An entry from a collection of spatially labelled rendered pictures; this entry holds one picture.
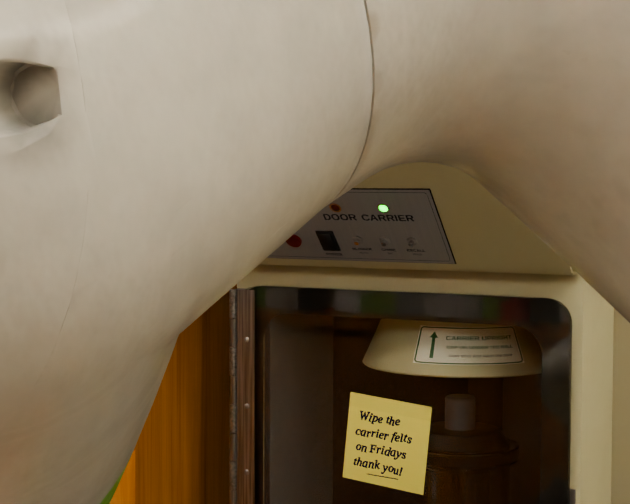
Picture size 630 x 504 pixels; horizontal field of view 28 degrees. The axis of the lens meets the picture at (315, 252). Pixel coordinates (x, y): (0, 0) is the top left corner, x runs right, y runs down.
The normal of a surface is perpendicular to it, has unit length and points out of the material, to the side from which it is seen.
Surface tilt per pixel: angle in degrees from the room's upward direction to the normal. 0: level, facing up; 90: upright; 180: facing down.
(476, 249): 135
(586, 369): 90
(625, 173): 115
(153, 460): 90
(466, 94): 129
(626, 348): 90
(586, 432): 90
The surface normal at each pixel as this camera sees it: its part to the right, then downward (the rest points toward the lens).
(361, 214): -0.32, 0.74
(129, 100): 0.73, 0.10
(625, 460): -0.44, 0.04
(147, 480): 0.90, 0.03
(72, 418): 0.63, 0.72
